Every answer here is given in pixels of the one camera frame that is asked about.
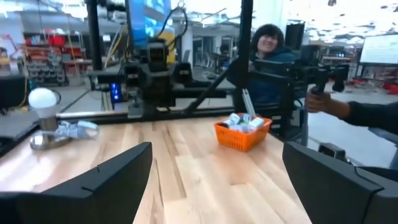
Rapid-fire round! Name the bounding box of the red parts shelf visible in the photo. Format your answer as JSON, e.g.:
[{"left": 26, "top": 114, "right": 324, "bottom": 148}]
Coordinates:
[{"left": 22, "top": 29, "right": 86, "bottom": 87}]

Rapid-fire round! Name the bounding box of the person's hand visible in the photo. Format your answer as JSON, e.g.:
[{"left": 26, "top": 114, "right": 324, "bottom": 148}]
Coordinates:
[{"left": 304, "top": 90, "right": 333, "bottom": 114}]

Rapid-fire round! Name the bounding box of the table lamp with white bulb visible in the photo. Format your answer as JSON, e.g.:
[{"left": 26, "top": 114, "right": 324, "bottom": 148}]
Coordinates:
[{"left": 27, "top": 87, "right": 73, "bottom": 152}]

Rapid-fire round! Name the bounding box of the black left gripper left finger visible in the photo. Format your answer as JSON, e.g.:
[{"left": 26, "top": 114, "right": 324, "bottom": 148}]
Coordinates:
[{"left": 0, "top": 141, "right": 154, "bottom": 224}]

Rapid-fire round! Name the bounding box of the orange plastic basket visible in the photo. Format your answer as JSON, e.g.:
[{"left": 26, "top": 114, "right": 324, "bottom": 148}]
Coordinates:
[{"left": 213, "top": 112, "right": 273, "bottom": 153}]

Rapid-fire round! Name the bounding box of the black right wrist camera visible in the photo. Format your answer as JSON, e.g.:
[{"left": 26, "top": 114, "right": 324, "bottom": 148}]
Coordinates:
[{"left": 146, "top": 40, "right": 170, "bottom": 73}]

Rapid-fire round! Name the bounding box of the white wall screen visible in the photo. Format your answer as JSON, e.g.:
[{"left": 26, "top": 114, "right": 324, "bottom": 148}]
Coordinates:
[{"left": 359, "top": 33, "right": 398, "bottom": 67}]

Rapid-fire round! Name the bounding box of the white power adapter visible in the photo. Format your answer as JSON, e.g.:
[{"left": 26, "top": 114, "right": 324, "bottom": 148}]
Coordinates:
[{"left": 250, "top": 116, "right": 266, "bottom": 129}]

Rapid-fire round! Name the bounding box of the tablet with blue screen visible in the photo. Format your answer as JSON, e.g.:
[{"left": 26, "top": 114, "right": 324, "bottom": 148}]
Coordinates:
[{"left": 127, "top": 0, "right": 172, "bottom": 48}]

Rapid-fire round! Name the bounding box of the white lamp cord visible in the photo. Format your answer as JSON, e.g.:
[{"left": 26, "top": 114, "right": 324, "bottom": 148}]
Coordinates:
[{"left": 55, "top": 120, "right": 101, "bottom": 140}]

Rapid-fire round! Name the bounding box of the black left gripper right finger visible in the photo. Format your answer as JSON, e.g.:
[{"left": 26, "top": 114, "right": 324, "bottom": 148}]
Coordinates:
[{"left": 282, "top": 141, "right": 398, "bottom": 224}]

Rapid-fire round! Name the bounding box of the person's forearm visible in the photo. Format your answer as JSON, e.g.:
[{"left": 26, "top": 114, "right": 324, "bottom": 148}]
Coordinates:
[{"left": 329, "top": 100, "right": 398, "bottom": 135}]

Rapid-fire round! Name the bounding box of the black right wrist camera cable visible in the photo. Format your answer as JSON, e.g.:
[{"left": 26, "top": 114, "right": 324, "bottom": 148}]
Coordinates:
[{"left": 155, "top": 6, "right": 189, "bottom": 43}]

